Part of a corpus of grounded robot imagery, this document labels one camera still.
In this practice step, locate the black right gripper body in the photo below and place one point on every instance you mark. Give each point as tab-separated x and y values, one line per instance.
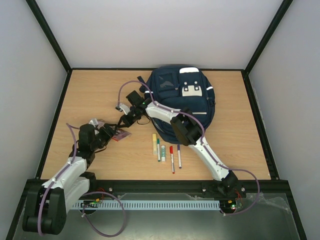
126	120

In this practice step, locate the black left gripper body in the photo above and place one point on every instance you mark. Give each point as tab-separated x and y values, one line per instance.
102	141

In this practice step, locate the illustrated book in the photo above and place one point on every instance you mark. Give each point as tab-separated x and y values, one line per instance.
119	135

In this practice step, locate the navy blue student backpack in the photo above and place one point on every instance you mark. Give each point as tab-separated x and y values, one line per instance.
182	87

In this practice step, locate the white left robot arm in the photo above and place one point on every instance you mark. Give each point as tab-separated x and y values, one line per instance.
48	204

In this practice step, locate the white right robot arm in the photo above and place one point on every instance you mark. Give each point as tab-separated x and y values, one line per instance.
188	131

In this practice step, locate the yellow highlighter pen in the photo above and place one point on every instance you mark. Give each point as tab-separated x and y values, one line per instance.
154	144

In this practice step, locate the green marker pen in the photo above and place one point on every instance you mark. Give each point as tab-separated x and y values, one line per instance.
158	150

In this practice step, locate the white glue stick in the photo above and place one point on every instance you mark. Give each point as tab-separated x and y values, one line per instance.
163	153

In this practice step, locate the red marker pen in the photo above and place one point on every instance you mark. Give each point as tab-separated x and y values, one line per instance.
172	159

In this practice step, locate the purple marker pen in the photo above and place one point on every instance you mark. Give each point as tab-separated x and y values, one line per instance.
179	156

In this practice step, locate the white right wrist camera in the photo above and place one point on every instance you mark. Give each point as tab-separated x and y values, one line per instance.
123	108

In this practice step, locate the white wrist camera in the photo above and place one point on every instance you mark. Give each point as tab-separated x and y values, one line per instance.
94	122
123	108

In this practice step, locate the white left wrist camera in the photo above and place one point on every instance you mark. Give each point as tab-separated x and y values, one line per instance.
94	122

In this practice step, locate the light blue cable duct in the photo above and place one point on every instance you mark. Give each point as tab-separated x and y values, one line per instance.
150	205

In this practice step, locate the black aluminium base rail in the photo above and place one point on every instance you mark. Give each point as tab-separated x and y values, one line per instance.
202	188

